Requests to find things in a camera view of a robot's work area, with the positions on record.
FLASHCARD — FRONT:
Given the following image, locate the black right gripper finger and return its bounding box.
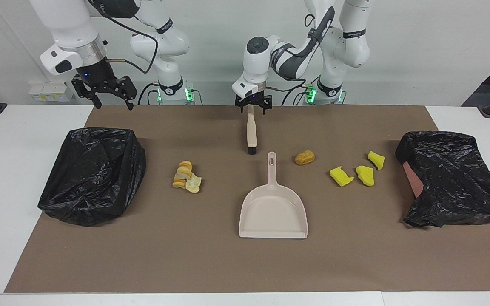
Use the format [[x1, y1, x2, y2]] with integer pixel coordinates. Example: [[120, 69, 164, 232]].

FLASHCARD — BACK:
[[109, 76, 138, 111], [71, 76, 102, 110]]

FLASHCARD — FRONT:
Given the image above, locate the beige hand brush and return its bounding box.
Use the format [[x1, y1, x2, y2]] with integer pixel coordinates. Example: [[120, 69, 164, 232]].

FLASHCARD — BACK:
[[246, 105, 259, 155]]

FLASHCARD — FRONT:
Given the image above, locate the brown bread roll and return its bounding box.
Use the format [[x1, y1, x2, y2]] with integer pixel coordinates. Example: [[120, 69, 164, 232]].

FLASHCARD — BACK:
[[295, 150, 316, 166]]

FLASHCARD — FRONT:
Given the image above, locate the golden croissant piece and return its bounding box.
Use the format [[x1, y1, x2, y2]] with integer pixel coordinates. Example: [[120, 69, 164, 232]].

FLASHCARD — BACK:
[[173, 161, 193, 189]]

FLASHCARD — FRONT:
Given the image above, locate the pale bread piece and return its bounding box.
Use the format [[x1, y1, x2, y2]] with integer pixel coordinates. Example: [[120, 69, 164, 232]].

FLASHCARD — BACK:
[[185, 174, 202, 194]]

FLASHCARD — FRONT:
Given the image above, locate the yellow sponge piece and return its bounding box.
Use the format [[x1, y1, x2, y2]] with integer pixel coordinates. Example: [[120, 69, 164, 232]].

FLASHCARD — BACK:
[[355, 165, 375, 187], [367, 151, 385, 171], [329, 167, 355, 187]]

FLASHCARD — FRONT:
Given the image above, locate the beige plastic dustpan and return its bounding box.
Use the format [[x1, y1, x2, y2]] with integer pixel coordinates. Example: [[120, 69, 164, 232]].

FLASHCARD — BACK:
[[239, 152, 308, 239]]

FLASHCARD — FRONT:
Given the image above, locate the black trash bag bin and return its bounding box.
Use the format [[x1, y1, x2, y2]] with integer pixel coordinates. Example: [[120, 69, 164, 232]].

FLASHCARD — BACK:
[[37, 127, 147, 227]]

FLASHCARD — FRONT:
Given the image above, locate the brown table mat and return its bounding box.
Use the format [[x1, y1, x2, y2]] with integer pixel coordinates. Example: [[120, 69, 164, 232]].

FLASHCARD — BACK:
[[4, 105, 490, 294]]

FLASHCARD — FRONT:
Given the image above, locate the pink box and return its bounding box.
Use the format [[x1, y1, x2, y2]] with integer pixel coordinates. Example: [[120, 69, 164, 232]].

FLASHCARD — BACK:
[[402, 161, 425, 198]]

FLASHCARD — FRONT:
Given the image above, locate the black bag over pink box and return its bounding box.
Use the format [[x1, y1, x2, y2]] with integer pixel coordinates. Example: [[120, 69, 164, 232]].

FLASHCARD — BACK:
[[395, 131, 490, 229]]

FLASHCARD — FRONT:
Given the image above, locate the black arm base cable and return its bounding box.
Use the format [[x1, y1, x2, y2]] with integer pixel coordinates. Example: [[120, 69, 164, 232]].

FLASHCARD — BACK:
[[281, 83, 313, 106], [138, 83, 160, 105]]

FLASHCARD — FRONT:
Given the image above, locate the white wall power box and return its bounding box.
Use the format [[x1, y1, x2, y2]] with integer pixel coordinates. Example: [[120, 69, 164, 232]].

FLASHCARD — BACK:
[[29, 82, 74, 102]]

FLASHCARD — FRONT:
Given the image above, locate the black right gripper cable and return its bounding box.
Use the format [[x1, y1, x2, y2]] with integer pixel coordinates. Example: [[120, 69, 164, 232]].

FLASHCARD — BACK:
[[84, 0, 159, 74]]

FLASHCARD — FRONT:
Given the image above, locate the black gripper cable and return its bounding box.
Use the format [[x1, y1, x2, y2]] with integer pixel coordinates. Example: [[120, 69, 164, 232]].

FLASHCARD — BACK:
[[84, 0, 159, 74], [266, 6, 336, 106]]

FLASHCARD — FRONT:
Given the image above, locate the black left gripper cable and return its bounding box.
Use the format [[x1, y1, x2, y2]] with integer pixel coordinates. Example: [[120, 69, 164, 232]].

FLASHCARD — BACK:
[[266, 6, 336, 106]]

